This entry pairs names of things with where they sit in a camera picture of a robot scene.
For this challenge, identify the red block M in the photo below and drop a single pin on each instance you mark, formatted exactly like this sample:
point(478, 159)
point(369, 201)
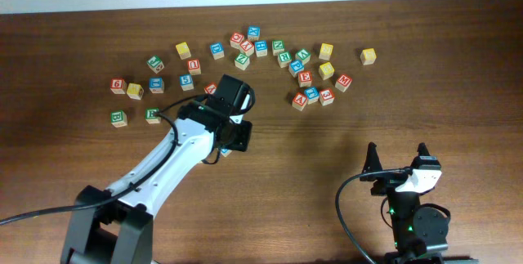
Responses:
point(343, 82)

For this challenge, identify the green block Z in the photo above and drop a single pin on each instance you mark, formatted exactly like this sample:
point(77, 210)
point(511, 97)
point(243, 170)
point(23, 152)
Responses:
point(242, 61)

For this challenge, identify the red block K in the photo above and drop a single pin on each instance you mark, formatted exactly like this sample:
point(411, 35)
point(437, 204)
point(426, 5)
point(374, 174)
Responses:
point(210, 88)

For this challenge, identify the green block B left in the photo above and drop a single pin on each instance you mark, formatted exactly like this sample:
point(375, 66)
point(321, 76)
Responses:
point(118, 119)

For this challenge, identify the red block E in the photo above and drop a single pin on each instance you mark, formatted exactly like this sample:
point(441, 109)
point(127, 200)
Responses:
point(304, 79)

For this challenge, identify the green block b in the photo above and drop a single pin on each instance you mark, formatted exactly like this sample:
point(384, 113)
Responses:
point(118, 119)
point(151, 116)

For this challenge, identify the green block J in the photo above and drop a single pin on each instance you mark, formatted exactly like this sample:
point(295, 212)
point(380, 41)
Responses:
point(155, 64)

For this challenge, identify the blue block bottom right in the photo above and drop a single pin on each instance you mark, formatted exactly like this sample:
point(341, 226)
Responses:
point(312, 95)

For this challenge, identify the blue block left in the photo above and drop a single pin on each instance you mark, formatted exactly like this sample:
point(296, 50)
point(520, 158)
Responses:
point(156, 85)

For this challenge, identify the red block U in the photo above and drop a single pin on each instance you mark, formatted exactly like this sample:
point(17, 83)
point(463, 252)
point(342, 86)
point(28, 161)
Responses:
point(194, 67)

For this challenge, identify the red block 3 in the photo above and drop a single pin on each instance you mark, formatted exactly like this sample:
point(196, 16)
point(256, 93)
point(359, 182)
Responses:
point(326, 96)

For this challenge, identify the green block B right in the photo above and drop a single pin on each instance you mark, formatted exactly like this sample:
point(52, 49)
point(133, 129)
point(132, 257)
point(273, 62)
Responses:
point(151, 116)

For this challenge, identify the yellow block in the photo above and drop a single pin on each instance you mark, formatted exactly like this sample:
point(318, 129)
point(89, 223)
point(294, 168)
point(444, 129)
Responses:
point(326, 51)
point(225, 152)
point(326, 70)
point(135, 91)
point(183, 50)
point(368, 56)

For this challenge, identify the green block V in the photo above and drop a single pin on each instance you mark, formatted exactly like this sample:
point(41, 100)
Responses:
point(303, 55)

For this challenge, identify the blue block D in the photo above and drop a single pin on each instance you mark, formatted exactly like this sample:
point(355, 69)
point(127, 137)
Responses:
point(217, 51)

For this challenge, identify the blue block H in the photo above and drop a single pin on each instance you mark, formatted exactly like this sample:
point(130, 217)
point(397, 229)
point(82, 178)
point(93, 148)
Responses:
point(261, 48)

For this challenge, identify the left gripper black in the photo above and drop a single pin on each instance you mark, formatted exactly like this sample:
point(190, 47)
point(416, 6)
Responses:
point(243, 140)

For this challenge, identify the blue block X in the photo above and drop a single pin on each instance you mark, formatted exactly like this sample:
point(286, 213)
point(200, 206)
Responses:
point(253, 33)

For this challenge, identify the blue block P right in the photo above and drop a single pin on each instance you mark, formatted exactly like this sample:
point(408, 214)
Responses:
point(295, 67)

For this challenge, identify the red block C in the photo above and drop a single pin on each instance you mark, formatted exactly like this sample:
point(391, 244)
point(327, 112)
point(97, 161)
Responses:
point(236, 39)

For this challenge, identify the red block 6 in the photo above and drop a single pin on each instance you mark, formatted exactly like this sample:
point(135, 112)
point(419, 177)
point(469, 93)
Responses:
point(118, 86)

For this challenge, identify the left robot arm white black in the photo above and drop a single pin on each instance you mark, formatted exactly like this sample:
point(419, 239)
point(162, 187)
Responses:
point(116, 225)

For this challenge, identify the green block R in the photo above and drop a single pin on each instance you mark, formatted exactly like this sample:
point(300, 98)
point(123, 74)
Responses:
point(284, 59)

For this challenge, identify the green block N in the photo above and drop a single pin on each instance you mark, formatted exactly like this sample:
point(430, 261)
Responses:
point(278, 47)

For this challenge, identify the red block A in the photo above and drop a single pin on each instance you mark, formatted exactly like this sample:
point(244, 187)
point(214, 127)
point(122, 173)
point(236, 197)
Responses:
point(300, 101)

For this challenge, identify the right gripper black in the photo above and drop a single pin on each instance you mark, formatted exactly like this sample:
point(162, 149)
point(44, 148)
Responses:
point(386, 181)

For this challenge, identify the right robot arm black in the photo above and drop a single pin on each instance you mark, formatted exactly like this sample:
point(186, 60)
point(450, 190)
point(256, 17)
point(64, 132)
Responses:
point(419, 230)

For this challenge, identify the blue block 5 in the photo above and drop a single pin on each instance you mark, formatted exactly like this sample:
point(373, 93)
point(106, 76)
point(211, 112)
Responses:
point(186, 82)

